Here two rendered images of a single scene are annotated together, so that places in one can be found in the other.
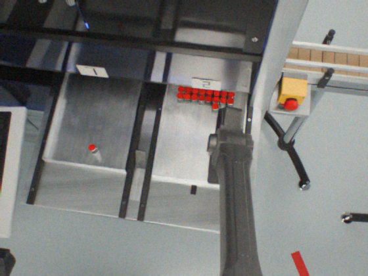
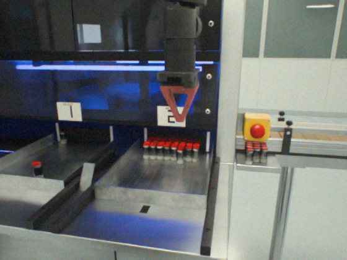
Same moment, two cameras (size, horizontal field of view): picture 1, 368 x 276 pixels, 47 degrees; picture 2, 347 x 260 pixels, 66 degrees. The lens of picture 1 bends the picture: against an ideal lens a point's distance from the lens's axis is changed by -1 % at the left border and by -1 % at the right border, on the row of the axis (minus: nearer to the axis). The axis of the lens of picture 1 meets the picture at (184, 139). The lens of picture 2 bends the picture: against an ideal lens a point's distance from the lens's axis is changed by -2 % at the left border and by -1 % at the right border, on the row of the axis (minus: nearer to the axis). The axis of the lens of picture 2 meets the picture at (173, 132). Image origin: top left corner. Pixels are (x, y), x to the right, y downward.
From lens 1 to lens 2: 0.95 m
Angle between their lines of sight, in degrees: 54
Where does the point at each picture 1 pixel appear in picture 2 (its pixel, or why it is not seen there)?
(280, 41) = (233, 19)
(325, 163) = not seen: outside the picture
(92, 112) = (55, 159)
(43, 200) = not seen: outside the picture
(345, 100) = not seen: outside the picture
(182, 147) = (139, 179)
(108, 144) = (57, 175)
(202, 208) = (152, 225)
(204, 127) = (168, 169)
